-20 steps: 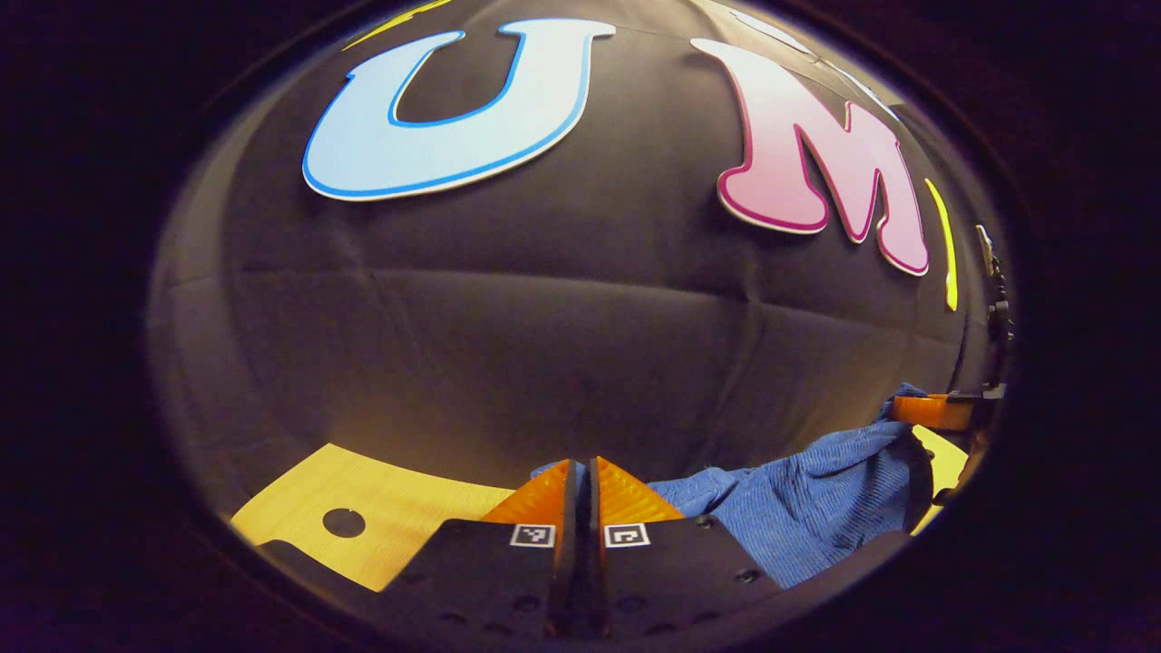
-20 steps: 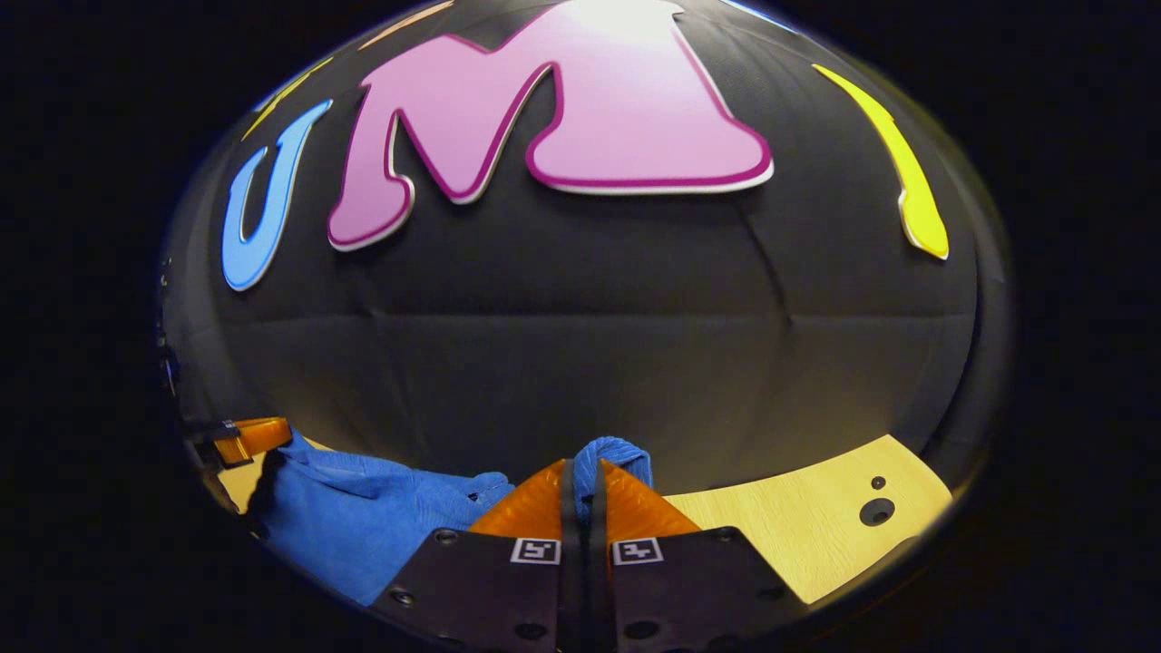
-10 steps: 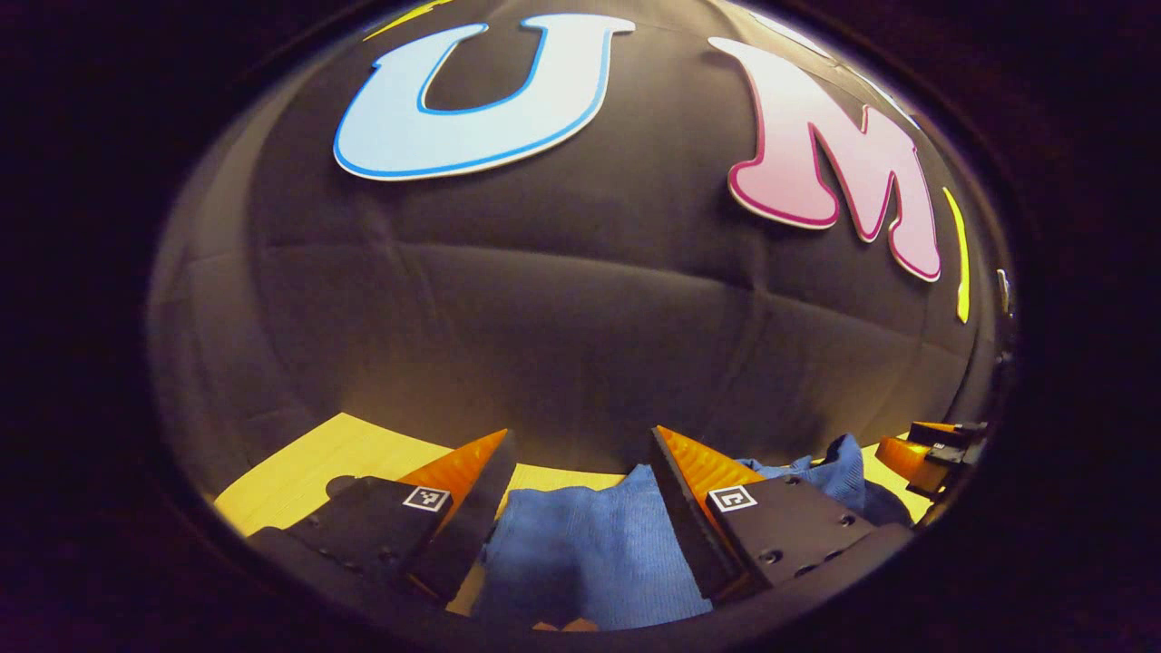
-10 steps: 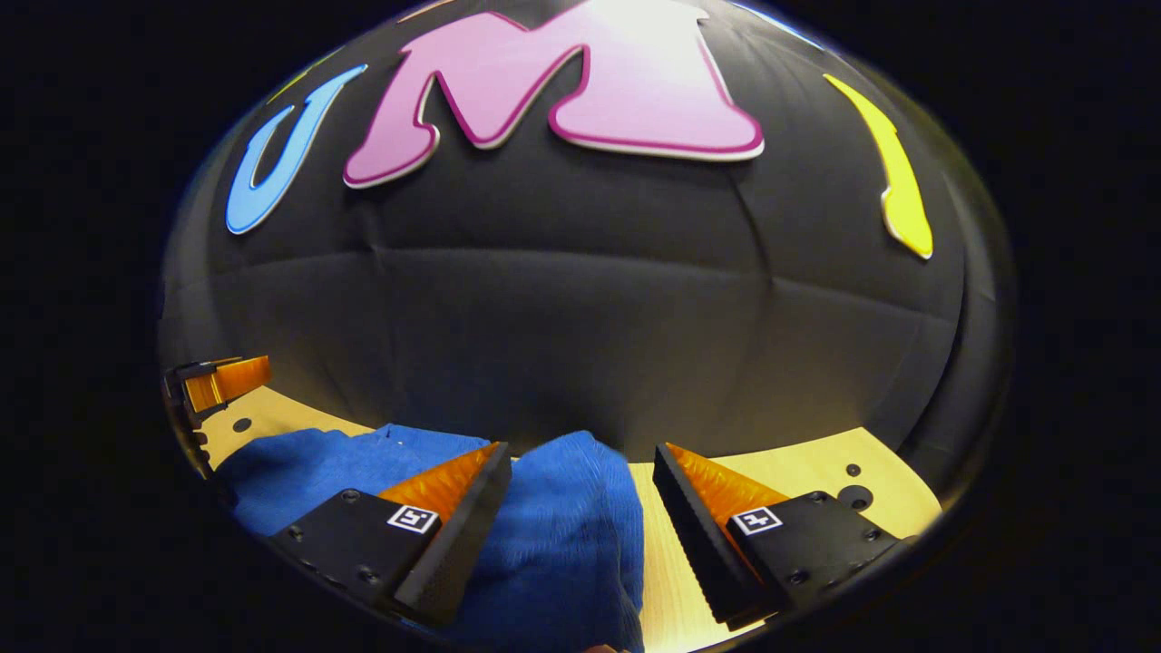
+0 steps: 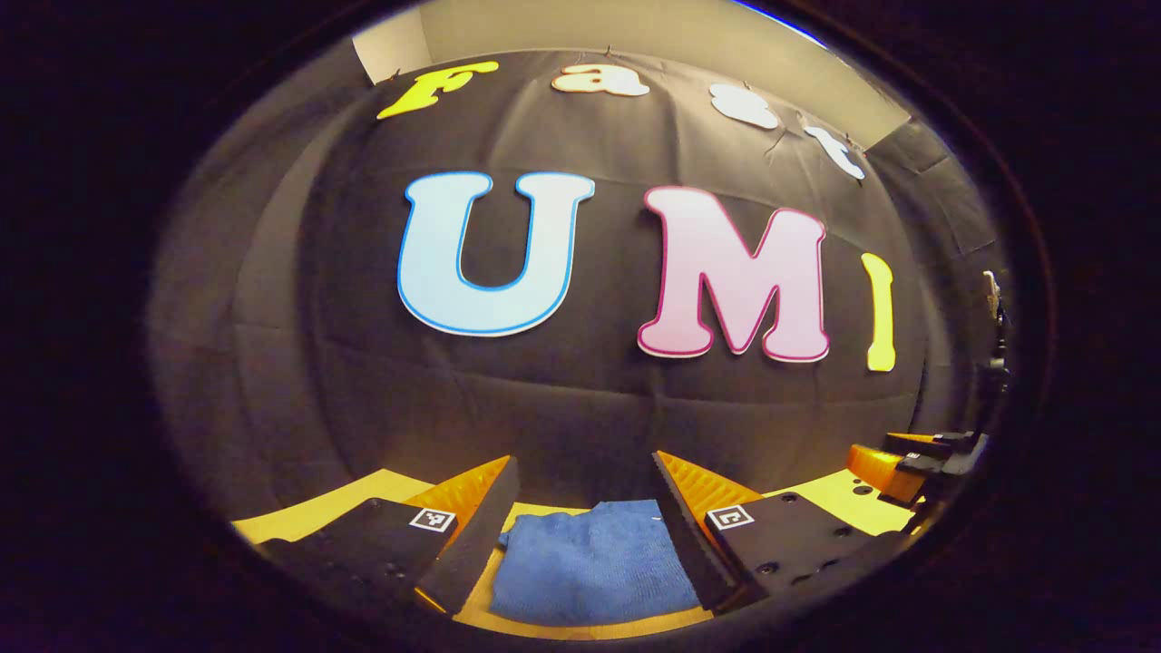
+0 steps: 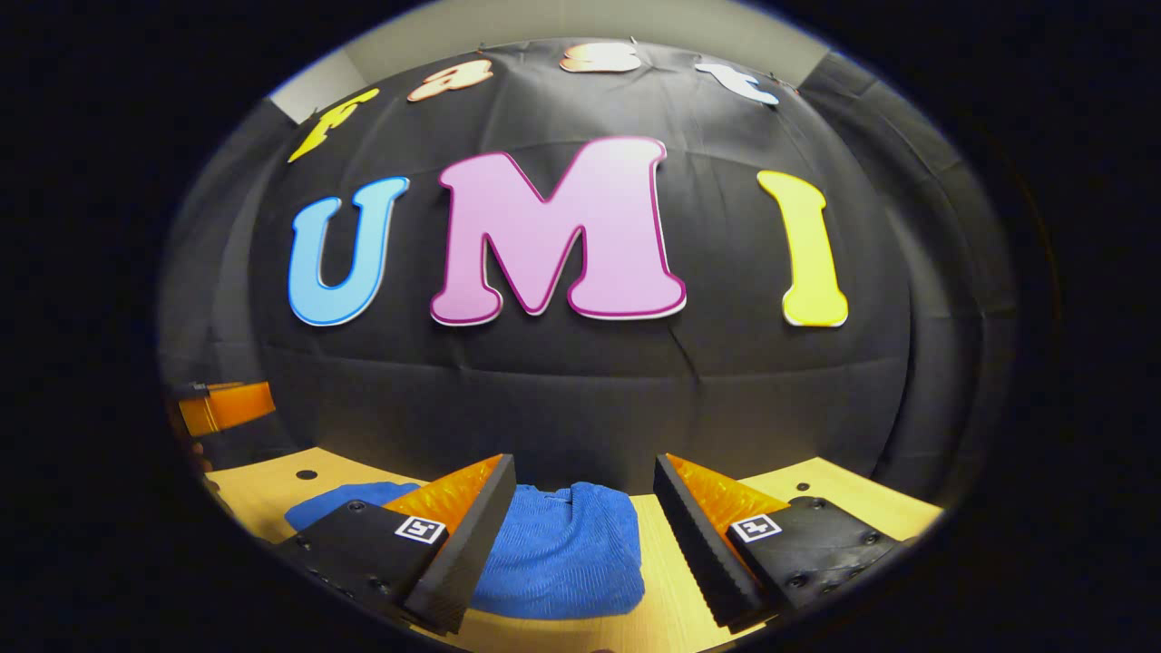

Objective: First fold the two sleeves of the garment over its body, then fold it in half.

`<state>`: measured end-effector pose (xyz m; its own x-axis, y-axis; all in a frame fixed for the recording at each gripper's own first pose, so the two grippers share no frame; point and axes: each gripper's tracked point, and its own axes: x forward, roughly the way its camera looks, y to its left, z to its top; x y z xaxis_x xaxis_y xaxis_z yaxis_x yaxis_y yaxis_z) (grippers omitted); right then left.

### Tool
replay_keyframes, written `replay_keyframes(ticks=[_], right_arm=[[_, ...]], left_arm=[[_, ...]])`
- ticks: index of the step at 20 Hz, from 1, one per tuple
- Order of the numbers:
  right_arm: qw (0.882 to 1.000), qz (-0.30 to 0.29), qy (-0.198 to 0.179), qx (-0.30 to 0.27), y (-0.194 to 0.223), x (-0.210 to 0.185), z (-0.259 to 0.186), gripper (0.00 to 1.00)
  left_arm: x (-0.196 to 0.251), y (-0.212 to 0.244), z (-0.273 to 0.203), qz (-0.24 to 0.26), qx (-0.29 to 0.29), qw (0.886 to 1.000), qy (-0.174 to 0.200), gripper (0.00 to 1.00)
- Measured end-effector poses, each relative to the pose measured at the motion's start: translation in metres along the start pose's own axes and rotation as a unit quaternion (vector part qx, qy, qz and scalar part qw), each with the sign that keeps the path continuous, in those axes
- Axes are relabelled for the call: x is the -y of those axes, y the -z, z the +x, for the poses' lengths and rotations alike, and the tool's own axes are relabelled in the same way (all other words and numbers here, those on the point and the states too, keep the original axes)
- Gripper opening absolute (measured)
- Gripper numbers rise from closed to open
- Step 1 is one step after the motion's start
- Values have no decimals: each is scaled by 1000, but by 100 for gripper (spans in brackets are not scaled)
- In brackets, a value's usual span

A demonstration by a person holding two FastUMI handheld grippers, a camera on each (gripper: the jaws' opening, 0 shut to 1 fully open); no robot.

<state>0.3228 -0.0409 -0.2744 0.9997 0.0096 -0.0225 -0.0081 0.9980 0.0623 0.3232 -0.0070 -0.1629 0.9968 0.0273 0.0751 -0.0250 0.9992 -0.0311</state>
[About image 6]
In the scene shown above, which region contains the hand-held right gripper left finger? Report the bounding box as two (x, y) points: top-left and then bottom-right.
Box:
(272, 453), (518, 636)

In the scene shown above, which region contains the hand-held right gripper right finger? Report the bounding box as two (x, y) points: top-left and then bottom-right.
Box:
(653, 453), (899, 634)

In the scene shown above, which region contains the blue corduroy jacket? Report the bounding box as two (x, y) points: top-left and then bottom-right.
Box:
(284, 481), (647, 622)

